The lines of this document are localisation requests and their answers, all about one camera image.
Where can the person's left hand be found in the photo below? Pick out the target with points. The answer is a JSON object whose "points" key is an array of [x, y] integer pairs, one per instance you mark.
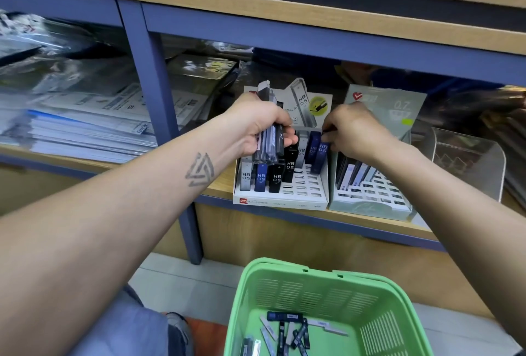
{"points": [[251, 121]]}

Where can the person's right hand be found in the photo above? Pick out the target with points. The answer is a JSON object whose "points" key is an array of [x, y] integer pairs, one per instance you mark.
{"points": [[355, 134]]}

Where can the bundle of lead cases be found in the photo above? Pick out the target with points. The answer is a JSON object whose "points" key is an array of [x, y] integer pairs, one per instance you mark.
{"points": [[267, 142]]}

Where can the pale green display box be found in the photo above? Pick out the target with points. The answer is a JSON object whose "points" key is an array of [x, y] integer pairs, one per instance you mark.
{"points": [[386, 109]]}

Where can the white display box red label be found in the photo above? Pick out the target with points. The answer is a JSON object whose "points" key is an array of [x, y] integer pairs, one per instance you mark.
{"points": [[304, 191]]}

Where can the clear plastic display box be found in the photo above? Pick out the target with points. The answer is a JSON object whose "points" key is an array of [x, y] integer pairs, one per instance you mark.
{"points": [[473, 162]]}

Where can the green plastic basket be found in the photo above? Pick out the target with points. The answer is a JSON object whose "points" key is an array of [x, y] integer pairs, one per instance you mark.
{"points": [[329, 282]]}

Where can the pile of lead cases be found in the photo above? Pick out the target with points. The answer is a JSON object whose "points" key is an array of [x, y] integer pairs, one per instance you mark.
{"points": [[288, 331]]}

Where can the person's right forearm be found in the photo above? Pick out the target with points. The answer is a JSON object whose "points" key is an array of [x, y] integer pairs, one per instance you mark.
{"points": [[460, 245]]}

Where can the person's left forearm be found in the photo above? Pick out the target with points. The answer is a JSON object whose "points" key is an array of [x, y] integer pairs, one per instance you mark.
{"points": [[90, 253]]}

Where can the stack of wrapped paper packs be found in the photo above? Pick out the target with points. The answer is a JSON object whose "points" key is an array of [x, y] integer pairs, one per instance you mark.
{"points": [[90, 113]]}

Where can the colourful printed mat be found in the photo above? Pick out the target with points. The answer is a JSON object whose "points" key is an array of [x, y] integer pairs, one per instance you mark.
{"points": [[210, 339]]}

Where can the grey sneaker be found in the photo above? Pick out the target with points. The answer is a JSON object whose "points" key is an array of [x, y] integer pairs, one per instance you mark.
{"points": [[181, 333]]}

